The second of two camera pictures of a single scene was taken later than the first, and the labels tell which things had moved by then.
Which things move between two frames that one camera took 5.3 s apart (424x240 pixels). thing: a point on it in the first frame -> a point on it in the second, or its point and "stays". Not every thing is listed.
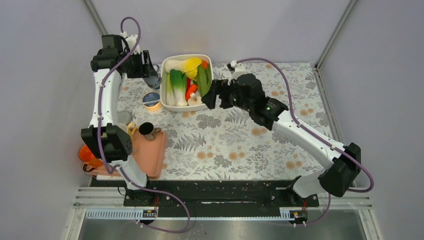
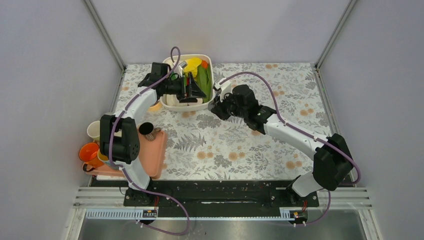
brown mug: (148, 131) stays
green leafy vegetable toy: (204, 77) stays
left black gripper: (140, 72) -> (194, 91)
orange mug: (91, 162) stays
